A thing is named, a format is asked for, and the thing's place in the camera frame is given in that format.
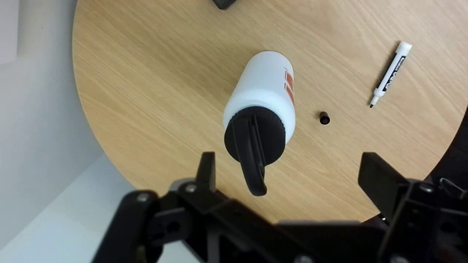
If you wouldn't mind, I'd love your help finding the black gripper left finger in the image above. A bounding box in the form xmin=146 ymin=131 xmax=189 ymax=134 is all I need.
xmin=92 ymin=151 xmax=275 ymax=263

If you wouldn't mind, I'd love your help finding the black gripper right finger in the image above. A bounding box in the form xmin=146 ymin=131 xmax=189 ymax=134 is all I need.
xmin=357 ymin=151 xmax=468 ymax=263

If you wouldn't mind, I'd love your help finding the black bottle lid with handle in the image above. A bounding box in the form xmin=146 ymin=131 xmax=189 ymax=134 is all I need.
xmin=222 ymin=107 xmax=288 ymax=198

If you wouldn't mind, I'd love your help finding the white insulated water bottle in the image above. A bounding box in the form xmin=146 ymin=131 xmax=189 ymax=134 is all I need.
xmin=222 ymin=50 xmax=298 ymax=147

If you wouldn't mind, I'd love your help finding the white whiteboard marker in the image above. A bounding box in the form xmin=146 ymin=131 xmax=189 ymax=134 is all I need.
xmin=367 ymin=40 xmax=414 ymax=110

